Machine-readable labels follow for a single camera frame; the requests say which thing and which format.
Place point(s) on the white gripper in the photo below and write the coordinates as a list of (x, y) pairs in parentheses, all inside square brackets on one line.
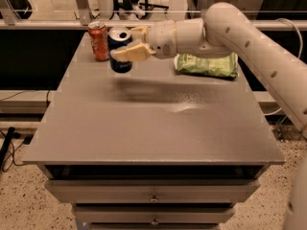
[(160, 38)]

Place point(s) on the blue pepsi can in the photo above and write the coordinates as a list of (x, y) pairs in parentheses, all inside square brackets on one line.
[(118, 38)]

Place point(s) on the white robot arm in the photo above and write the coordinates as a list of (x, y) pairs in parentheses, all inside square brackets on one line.
[(221, 30)]

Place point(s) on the orange coke can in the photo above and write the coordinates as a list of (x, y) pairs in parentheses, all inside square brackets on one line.
[(98, 35)]

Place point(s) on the green chip bag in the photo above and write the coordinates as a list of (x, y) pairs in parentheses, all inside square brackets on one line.
[(222, 67)]

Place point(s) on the grey drawer cabinet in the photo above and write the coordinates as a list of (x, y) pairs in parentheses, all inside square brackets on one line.
[(151, 124)]

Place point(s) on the upper drawer with knob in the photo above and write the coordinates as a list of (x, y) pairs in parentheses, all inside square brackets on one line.
[(171, 191)]

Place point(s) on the drawer with knob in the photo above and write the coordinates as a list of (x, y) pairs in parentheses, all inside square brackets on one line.
[(171, 191), (155, 214)]

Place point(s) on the lower drawer with knob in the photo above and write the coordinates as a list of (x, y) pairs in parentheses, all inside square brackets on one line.
[(155, 214)]

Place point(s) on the metal window rail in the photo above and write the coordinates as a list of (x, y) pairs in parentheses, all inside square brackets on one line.
[(64, 24)]

